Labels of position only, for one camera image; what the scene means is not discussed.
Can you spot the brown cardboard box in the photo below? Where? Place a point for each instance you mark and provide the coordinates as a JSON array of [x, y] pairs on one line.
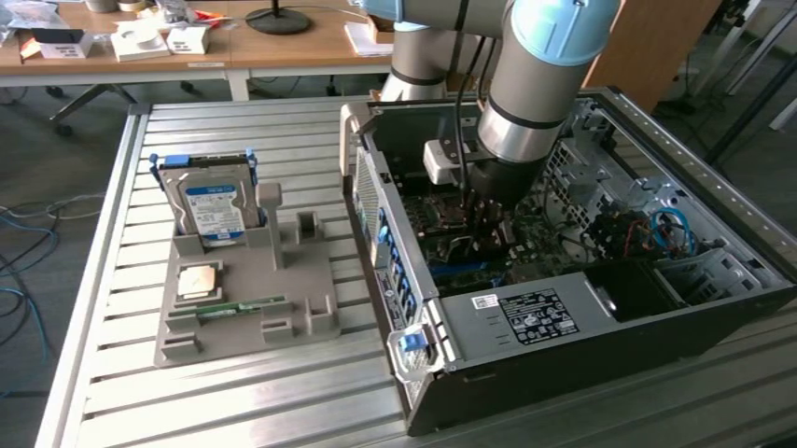
[[379, 25]]

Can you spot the black metal post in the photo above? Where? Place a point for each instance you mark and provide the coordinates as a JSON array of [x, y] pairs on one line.
[[746, 116]]

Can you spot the black castor table leg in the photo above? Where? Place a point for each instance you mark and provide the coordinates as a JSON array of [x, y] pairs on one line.
[[87, 100]]

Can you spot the green motherboard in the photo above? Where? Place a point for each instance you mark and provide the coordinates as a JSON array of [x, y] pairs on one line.
[[547, 242]]

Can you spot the silver CPU chip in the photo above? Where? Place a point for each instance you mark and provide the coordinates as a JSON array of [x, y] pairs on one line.
[[196, 282]]

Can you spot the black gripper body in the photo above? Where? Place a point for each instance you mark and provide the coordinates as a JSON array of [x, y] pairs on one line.
[[507, 182]]

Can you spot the hard disk with blue caddy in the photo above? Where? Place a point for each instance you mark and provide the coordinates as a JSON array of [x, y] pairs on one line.
[[208, 210]]

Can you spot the clear plastic bag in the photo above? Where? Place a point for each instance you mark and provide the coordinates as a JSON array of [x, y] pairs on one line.
[[31, 16]]

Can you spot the black open PC case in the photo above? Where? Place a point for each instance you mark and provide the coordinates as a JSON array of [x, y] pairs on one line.
[[561, 387]]

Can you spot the grey cup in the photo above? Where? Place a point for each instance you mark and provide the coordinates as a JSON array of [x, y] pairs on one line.
[[100, 4]]

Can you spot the small white carton box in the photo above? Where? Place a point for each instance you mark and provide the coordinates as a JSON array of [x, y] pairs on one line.
[[187, 42]]

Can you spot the metal drive cage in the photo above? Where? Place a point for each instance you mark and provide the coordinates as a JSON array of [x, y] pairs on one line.
[[585, 196]]

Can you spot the blue case latch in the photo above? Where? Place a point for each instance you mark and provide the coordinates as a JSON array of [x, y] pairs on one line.
[[411, 343]]

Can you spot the grey parts rack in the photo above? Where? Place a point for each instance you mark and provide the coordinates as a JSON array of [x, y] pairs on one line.
[[248, 280]]

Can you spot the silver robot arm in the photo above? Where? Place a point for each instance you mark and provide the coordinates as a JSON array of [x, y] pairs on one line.
[[535, 93]]

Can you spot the white labelled box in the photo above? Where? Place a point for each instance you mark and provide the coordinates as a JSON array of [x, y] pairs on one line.
[[62, 46]]

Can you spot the blue expansion slot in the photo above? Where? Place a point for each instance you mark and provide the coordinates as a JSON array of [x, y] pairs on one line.
[[461, 270]]

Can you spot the silver disk bay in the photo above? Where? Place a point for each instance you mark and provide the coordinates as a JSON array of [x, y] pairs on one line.
[[704, 280]]

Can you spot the white block with tape roll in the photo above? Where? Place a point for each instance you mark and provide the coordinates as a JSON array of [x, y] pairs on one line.
[[140, 42]]

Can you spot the black round lamp base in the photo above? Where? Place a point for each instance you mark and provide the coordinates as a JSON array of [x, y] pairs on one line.
[[276, 23]]

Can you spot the beige tape roll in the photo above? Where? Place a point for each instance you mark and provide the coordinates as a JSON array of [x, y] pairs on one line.
[[132, 4]]

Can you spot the stack of white papers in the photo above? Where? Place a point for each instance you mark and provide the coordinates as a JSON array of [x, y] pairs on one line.
[[365, 42]]

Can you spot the grey power supply unit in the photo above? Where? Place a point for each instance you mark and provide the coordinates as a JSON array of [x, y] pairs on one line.
[[479, 326]]

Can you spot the green RAM stick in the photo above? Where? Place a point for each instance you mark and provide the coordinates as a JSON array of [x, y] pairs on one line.
[[236, 308]]

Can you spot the graphics card with metal bracket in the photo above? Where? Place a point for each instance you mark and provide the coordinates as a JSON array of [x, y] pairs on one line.
[[461, 249]]

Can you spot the wooden cabinet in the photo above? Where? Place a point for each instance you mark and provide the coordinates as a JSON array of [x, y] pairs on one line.
[[660, 46]]

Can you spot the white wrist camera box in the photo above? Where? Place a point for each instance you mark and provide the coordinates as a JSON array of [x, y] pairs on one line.
[[439, 163]]

